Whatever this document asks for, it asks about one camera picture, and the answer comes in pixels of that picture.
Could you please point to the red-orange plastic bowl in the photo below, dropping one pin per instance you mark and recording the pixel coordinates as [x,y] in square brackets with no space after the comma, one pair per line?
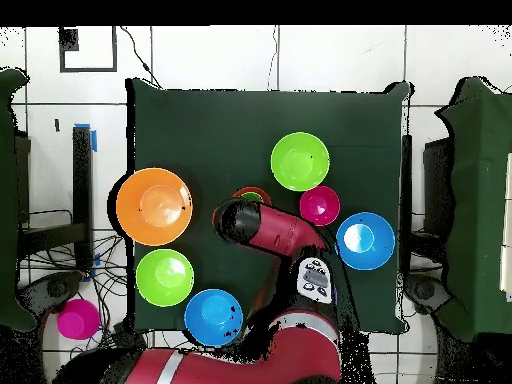
[260,191]

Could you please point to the pink plastic bowl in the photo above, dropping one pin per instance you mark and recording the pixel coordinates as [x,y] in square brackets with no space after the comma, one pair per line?
[320,206]

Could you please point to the green plastic bowl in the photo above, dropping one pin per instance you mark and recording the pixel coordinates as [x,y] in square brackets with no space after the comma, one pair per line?
[164,278]
[300,161]

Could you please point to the large orange plastic bowl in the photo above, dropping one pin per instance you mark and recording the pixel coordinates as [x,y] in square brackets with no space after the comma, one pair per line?
[154,206]

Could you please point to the blue plastic bowl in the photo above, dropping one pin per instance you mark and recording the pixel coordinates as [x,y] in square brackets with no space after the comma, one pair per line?
[376,252]
[214,318]

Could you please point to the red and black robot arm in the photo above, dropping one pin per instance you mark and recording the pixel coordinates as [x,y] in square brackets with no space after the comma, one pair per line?
[280,232]

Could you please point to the dark green table cloth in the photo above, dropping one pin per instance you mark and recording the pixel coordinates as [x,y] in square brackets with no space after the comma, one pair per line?
[240,112]

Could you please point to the blue tape strip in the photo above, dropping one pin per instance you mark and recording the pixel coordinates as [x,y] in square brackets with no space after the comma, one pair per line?
[94,142]

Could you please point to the black power brick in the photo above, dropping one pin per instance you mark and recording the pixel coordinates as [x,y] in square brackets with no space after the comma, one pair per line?
[128,336]

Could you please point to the black cabinet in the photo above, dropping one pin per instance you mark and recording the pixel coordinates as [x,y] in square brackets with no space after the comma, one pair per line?
[438,188]

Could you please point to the dark grey chair base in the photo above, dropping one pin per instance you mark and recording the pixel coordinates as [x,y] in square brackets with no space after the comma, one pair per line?
[424,290]
[56,288]

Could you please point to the pink plastic cup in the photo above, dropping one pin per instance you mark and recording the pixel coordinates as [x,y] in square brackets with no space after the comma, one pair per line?
[78,320]

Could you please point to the green cloth side table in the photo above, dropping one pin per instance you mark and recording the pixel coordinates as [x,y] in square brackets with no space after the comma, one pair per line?
[8,200]
[480,200]

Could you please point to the white round stool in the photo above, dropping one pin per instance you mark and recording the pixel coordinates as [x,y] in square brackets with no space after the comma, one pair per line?
[54,360]

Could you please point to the black stand frame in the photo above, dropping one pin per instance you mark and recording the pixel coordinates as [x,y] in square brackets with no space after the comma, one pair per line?
[407,200]
[82,180]

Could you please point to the black square floor frame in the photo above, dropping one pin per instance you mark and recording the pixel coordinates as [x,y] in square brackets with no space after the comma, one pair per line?
[68,40]

